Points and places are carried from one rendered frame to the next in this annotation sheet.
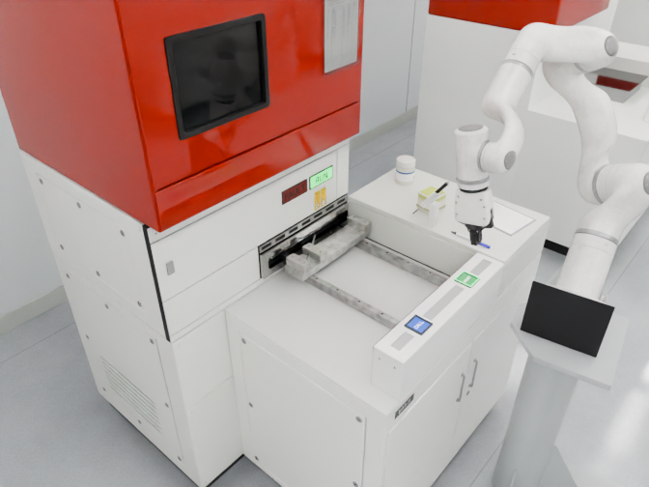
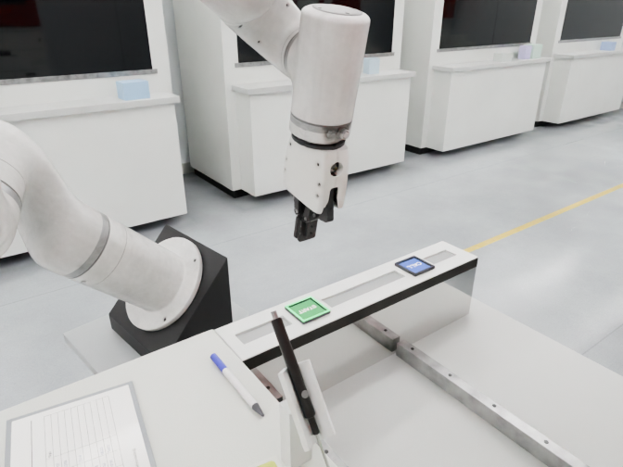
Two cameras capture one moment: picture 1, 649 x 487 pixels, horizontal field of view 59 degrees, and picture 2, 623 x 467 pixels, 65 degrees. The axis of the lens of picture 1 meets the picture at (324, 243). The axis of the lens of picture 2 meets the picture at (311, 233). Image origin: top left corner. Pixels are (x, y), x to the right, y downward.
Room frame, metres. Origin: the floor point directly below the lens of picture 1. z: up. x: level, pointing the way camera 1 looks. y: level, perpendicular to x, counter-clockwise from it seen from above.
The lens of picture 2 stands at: (2.00, -0.26, 1.43)
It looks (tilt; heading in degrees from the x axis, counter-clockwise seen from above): 25 degrees down; 193
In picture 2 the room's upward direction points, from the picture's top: straight up
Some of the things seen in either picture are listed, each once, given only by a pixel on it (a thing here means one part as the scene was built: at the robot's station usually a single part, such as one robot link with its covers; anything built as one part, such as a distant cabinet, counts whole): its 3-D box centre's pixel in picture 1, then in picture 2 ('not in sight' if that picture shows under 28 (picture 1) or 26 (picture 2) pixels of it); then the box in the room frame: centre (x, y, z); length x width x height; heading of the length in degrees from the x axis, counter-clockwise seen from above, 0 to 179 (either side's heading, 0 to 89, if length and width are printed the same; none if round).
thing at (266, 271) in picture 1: (306, 238); not in sight; (1.65, 0.06, 0.89); 0.44 x 0.02 x 0.10; 139
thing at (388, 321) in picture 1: (348, 299); (517, 430); (1.40, -0.08, 0.84); 0.50 x 0.02 x 0.03; 49
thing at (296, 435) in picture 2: (430, 206); (304, 424); (1.64, -0.35, 1.03); 0.06 x 0.04 x 0.13; 49
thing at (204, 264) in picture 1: (265, 227); not in sight; (1.53, 0.19, 1.02); 0.82 x 0.03 x 0.40; 139
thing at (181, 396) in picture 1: (215, 323); not in sight; (1.75, 0.44, 0.41); 0.82 x 0.71 x 0.82; 139
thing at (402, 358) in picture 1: (441, 320); (362, 320); (1.24, -0.34, 0.89); 0.55 x 0.09 x 0.14; 139
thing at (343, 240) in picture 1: (329, 249); not in sight; (1.63, -0.02, 0.87); 0.36 x 0.08 x 0.03; 139
